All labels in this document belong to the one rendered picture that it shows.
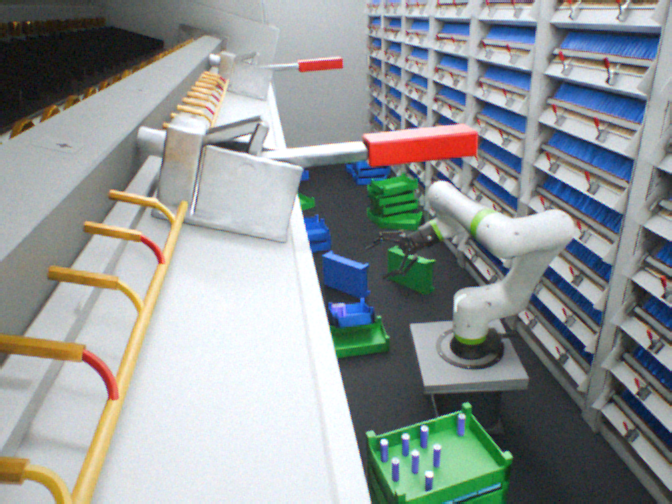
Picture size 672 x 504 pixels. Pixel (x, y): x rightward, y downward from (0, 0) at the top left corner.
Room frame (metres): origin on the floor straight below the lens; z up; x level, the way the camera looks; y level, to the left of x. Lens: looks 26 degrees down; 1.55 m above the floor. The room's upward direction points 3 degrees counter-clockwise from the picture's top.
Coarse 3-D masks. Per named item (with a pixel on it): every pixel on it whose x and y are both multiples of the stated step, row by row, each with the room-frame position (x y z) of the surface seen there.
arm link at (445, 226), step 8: (440, 216) 1.78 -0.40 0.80; (448, 216) 1.76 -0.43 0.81; (432, 224) 1.80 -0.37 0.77; (440, 224) 1.78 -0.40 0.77; (448, 224) 1.77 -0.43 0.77; (456, 224) 1.76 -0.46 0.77; (440, 232) 1.77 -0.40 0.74; (448, 232) 1.77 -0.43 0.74; (456, 232) 1.77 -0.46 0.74; (440, 240) 1.78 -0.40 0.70
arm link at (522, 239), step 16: (480, 224) 1.44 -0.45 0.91; (496, 224) 1.39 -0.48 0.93; (512, 224) 1.37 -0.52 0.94; (528, 224) 1.38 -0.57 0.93; (480, 240) 1.42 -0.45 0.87; (496, 240) 1.35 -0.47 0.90; (512, 240) 1.33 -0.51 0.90; (528, 240) 1.34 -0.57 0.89; (496, 256) 1.36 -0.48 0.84; (512, 256) 1.34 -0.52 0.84
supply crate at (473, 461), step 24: (408, 432) 0.99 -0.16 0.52; (432, 432) 1.01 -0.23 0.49; (456, 432) 1.02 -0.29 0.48; (480, 432) 0.98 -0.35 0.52; (408, 456) 0.95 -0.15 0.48; (432, 456) 0.94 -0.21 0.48; (456, 456) 0.94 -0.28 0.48; (480, 456) 0.93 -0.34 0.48; (504, 456) 0.86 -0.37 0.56; (384, 480) 0.85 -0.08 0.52; (408, 480) 0.87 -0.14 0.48; (456, 480) 0.86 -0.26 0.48; (480, 480) 0.83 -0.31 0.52; (504, 480) 0.85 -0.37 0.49
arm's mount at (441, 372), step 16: (496, 320) 1.73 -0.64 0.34; (416, 336) 1.68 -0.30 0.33; (432, 336) 1.67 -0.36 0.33; (448, 336) 1.66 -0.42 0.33; (416, 352) 1.58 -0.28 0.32; (432, 352) 1.57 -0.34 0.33; (448, 352) 1.56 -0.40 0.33; (512, 352) 1.53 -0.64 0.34; (432, 368) 1.48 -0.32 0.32; (448, 368) 1.47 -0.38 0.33; (464, 368) 1.46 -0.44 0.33; (480, 368) 1.45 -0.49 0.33; (496, 368) 1.45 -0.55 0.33; (512, 368) 1.44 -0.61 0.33; (432, 384) 1.40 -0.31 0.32; (448, 384) 1.39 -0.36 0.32; (464, 384) 1.39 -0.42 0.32; (480, 384) 1.39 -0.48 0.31; (496, 384) 1.39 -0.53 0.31; (512, 384) 1.39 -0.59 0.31
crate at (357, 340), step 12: (372, 324) 2.21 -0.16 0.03; (336, 336) 2.16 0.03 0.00; (348, 336) 2.15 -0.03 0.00; (360, 336) 2.15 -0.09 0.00; (372, 336) 2.14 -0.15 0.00; (384, 336) 2.12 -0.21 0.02; (336, 348) 2.06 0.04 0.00; (348, 348) 1.99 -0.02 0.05; (360, 348) 2.00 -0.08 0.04; (372, 348) 2.01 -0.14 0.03; (384, 348) 2.01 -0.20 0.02
